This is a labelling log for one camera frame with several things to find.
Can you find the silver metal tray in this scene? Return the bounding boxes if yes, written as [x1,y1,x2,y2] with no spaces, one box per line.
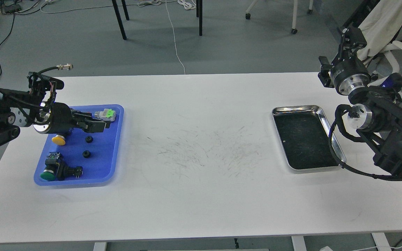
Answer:
[272,105,347,173]

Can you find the yellow push button switch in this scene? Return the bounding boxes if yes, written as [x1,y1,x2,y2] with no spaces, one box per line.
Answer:
[51,134,66,146]

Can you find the black switch block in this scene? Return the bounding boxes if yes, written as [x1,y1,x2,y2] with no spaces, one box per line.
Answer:
[56,162,83,181]

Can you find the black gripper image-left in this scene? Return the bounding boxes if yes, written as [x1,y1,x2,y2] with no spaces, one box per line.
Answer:
[33,103,106,134]

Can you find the green push button switch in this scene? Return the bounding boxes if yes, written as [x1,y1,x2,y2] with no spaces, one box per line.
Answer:
[40,152,63,181]

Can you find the grey green connector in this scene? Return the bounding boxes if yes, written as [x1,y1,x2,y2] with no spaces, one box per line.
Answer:
[94,108,117,122]

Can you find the beige cloth on chair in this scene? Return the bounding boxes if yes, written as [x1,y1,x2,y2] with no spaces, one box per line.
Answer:
[357,0,402,60]

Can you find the blue plastic tray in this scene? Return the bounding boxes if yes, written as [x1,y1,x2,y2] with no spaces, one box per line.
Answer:
[33,104,124,187]

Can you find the white rolling chair base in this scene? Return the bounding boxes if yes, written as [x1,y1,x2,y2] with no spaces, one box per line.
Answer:
[245,0,299,35]

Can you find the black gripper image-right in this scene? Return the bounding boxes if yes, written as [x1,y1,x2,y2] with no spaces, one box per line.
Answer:
[318,27,371,96]

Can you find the black chair legs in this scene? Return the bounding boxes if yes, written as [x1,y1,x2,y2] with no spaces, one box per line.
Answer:
[111,0,203,41]

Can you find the white floor cable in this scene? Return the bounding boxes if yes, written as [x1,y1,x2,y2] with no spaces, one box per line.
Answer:
[137,0,197,75]

